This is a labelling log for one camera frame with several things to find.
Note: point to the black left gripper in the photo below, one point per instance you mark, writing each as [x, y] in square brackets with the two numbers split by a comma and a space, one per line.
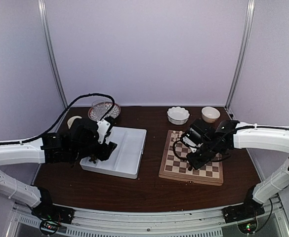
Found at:
[107, 148]

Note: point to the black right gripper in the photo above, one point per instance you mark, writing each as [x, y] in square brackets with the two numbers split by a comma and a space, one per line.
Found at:
[195, 163]

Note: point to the white plastic compartment tray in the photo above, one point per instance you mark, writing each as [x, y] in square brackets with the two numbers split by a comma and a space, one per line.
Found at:
[125, 159]

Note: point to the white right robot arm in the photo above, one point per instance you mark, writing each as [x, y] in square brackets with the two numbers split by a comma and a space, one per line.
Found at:
[267, 140]

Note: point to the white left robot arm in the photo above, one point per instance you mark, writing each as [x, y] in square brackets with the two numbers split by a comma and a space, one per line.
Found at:
[85, 138]

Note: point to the wooden chessboard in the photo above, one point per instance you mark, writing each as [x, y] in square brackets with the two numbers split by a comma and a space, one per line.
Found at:
[174, 165]

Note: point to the cream round bowl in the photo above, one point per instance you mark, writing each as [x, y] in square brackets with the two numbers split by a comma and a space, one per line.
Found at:
[210, 114]

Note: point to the patterned ceramic plate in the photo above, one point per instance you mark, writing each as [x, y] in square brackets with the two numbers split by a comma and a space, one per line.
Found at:
[114, 112]

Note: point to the cream ribbed mug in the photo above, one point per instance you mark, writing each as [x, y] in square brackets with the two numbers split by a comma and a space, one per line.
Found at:
[71, 120]

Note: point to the clear drinking glass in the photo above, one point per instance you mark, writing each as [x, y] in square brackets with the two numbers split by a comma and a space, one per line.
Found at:
[99, 108]

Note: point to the white scalloped bowl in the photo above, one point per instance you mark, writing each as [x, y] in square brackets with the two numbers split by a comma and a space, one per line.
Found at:
[177, 115]

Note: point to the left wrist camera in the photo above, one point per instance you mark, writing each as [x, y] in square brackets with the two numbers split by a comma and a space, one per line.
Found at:
[104, 130]

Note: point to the aluminium front rail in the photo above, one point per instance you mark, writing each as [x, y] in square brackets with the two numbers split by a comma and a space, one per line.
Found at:
[197, 223]

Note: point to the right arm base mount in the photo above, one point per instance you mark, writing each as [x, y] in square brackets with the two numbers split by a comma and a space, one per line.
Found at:
[248, 209]

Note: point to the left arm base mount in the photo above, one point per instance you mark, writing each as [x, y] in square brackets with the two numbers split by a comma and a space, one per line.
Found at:
[54, 213]

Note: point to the right aluminium frame post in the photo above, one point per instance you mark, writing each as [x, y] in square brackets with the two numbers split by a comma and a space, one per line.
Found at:
[242, 52]

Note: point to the aluminium frame post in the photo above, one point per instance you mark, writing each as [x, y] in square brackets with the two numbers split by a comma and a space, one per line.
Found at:
[50, 51]
[242, 52]

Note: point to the left aluminium frame post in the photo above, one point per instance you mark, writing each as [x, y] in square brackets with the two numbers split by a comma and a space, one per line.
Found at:
[50, 51]

